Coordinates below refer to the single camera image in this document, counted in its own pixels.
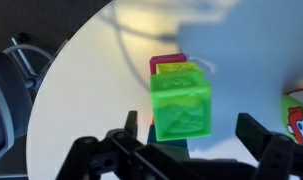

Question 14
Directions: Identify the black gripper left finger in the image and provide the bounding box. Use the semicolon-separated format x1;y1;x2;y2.
55;110;205;180

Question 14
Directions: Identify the magenta block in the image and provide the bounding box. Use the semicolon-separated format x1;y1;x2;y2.
149;52;188;76

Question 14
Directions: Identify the green block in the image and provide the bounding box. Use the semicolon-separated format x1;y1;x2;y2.
149;69;213;143

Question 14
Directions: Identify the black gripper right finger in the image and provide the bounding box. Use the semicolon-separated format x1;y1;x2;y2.
235;112;303;180

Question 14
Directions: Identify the metal ring with spokes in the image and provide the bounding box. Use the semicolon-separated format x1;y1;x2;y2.
2;31;70;101

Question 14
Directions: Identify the blue block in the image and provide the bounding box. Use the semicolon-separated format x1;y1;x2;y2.
146;124;189;151

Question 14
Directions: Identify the yellow block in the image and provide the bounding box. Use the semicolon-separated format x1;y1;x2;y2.
155;61;206;80

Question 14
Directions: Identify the red green picture cube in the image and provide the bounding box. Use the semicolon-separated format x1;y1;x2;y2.
281;85;303;148

